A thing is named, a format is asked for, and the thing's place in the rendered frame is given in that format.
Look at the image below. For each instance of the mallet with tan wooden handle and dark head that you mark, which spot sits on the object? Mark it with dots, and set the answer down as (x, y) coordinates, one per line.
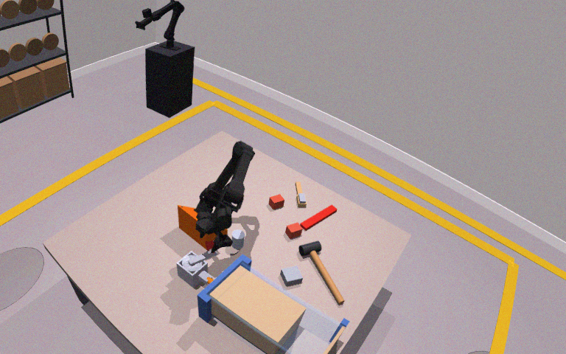
(312, 248)

